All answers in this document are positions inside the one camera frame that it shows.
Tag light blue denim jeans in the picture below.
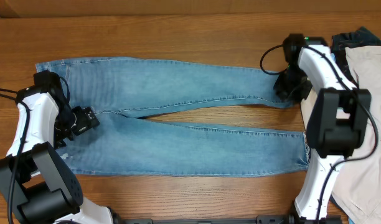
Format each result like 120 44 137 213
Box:
35 56 310 178

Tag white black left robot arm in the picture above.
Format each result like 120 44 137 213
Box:
0 70 122 224

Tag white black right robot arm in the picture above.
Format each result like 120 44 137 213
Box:
273 34 373 223

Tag dark navy garment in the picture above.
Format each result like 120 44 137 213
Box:
331 27 381 86

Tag beige cloth garment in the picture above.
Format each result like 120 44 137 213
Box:
301 45 381 224

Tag brown cardboard backboard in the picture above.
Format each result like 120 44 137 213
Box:
0 0 381 18

